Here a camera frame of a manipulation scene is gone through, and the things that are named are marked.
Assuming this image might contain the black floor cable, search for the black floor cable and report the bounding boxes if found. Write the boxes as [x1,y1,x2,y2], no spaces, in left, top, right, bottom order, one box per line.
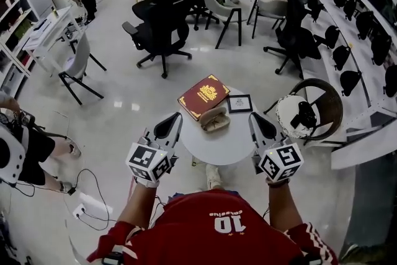
[63,168,112,231]

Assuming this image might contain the rows of black bags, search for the rows of black bags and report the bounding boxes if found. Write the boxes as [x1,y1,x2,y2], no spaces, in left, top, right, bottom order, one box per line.
[305,0,397,99]

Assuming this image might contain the person's white shoe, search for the person's white shoe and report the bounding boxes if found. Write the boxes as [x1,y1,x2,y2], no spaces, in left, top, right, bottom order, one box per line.
[205,163,223,191]

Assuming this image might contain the person's left forearm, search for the person's left forearm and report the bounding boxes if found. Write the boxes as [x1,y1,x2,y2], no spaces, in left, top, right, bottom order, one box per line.
[116,180,159,230]

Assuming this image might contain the person's red shirt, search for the person's red shirt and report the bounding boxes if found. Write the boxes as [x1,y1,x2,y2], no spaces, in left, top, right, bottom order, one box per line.
[86,189,339,265]

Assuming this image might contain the black device on cushion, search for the black device on cushion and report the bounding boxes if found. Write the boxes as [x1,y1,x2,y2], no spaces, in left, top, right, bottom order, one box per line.
[290,101,318,130]

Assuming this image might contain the thin-framed glasses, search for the thin-framed glasses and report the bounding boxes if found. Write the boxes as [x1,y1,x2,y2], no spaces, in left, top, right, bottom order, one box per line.
[203,119,227,132]

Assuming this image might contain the large black office chair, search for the large black office chair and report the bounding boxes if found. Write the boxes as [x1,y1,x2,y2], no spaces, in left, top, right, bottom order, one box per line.
[121,0,194,79]

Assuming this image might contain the white shelving unit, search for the white shelving unit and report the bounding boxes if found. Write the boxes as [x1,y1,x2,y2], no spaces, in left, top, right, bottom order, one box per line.
[0,0,54,97]

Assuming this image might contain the white power strip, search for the white power strip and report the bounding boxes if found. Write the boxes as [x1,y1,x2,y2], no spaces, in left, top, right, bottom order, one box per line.
[71,203,87,219]

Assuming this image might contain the dark rattan chair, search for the dark rattan chair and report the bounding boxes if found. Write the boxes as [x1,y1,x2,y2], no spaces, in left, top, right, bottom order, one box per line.
[263,78,345,147]

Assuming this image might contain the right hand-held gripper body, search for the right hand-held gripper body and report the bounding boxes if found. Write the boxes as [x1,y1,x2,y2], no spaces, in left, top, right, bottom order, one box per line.
[250,135,304,183]

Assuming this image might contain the black mesh office chair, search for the black mesh office chair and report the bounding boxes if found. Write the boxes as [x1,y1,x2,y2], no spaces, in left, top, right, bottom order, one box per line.
[263,0,323,79]

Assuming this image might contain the grey chair with black legs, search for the grey chair with black legs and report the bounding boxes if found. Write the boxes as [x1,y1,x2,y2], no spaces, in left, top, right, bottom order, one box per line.
[246,0,290,40]
[200,0,243,50]
[58,30,108,106]

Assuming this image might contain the long white storage rack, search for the long white storage rack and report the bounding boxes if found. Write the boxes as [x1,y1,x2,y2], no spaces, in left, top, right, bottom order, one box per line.
[297,0,397,170]

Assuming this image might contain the person's right forearm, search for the person's right forearm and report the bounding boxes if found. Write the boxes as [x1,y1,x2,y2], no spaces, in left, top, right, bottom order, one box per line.
[267,182,304,232]

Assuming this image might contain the white round seat cushion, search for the white round seat cushion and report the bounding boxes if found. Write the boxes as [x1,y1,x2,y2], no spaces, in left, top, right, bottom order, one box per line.
[275,94,316,139]

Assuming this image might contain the white rounded device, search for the white rounded device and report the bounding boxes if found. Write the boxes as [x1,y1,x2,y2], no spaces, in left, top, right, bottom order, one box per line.
[0,124,27,184]

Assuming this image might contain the black picture frame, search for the black picture frame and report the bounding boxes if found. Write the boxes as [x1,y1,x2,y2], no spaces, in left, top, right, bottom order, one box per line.
[226,94,253,115]

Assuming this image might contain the tan glasses case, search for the tan glasses case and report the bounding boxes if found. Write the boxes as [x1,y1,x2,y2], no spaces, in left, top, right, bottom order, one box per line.
[199,106,231,133]

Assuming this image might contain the white wrist band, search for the white wrist band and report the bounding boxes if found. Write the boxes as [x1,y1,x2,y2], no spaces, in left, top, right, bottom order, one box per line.
[134,175,161,189]

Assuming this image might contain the red book with gold ornaments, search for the red book with gold ornaments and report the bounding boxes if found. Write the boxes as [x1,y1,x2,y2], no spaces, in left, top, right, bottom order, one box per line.
[177,73,231,122]

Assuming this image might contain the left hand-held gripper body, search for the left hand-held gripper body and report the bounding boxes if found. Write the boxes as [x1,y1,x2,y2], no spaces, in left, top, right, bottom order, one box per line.
[125,130,180,183]

